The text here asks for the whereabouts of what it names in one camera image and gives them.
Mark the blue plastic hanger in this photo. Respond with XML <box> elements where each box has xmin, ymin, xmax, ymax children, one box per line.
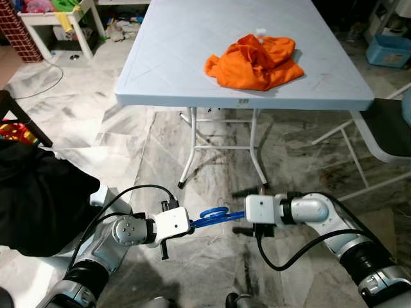
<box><xmin>191</xmin><ymin>207</ymin><xmax>248</xmax><ymax>230</ymax></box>

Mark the black garment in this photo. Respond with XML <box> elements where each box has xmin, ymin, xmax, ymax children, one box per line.
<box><xmin>0</xmin><ymin>138</ymin><xmax>103</xmax><ymax>257</ymax></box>

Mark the orange shirt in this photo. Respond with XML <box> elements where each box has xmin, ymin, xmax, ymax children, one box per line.
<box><xmin>204</xmin><ymin>34</ymin><xmax>306</xmax><ymax>92</ymax></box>

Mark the left robot leg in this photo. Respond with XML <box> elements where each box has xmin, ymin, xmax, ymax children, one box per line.
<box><xmin>138</xmin><ymin>296</ymin><xmax>174</xmax><ymax>308</ymax></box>

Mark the white grey folding chair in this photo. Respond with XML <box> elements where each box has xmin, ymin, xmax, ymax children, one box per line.
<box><xmin>311</xmin><ymin>83</ymin><xmax>411</xmax><ymax>203</ymax></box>

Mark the red toy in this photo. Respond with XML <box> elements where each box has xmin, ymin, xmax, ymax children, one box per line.
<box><xmin>0</xmin><ymin>121</ymin><xmax>36</xmax><ymax>145</ymax></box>

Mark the small blue plastic basket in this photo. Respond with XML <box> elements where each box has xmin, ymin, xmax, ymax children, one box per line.
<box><xmin>366</xmin><ymin>33</ymin><xmax>411</xmax><ymax>69</ymax></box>

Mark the small white table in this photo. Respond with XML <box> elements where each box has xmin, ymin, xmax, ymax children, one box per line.
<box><xmin>18</xmin><ymin>0</ymin><xmax>107</xmax><ymax>62</ymax></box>

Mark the red brick pattern pillar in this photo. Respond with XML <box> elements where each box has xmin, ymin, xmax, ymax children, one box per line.
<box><xmin>0</xmin><ymin>0</ymin><xmax>44</xmax><ymax>64</ymax></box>

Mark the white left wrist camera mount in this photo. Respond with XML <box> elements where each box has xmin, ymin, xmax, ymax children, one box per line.
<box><xmin>153</xmin><ymin>205</ymin><xmax>192</xmax><ymax>241</ymax></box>

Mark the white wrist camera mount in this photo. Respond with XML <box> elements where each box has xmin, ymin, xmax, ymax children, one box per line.
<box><xmin>246</xmin><ymin>194</ymin><xmax>283</xmax><ymax>225</ymax></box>
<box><xmin>153</xmin><ymin>205</ymin><xmax>192</xmax><ymax>241</ymax></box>

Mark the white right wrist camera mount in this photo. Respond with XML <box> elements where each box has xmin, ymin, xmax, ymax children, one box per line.
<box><xmin>246</xmin><ymin>194</ymin><xmax>283</xmax><ymax>225</ymax></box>

